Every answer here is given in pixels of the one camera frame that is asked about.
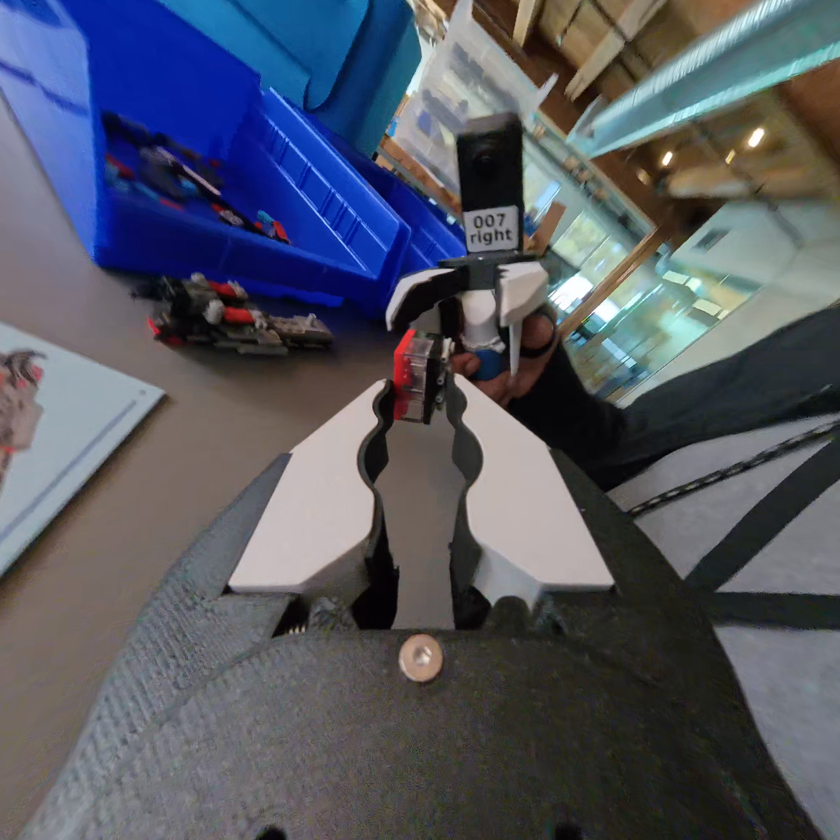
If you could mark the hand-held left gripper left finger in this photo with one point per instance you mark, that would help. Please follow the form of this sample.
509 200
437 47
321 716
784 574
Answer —
308 505

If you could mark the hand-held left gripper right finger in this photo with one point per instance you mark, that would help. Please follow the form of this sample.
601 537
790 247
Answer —
531 505

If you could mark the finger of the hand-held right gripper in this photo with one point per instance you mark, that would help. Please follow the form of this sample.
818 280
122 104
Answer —
525 289
410 298

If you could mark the small black red brick block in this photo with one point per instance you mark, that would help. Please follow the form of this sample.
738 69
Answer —
413 374

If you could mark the grey black brick spaceship model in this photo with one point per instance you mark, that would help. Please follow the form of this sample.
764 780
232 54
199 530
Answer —
249 321

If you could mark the person's right hand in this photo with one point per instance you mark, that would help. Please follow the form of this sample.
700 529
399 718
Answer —
531 380

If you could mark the teal felt bag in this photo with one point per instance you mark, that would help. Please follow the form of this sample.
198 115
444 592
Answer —
315 46

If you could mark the black chair base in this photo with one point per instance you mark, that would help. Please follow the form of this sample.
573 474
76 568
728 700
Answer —
754 527

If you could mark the brick building instruction booklet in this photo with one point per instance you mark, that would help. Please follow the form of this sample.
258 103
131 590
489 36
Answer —
65 446

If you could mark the pile of loose toy bricks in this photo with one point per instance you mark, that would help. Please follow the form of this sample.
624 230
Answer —
184 184

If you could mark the silver corrugated duct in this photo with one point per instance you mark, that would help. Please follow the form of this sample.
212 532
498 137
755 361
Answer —
689 72

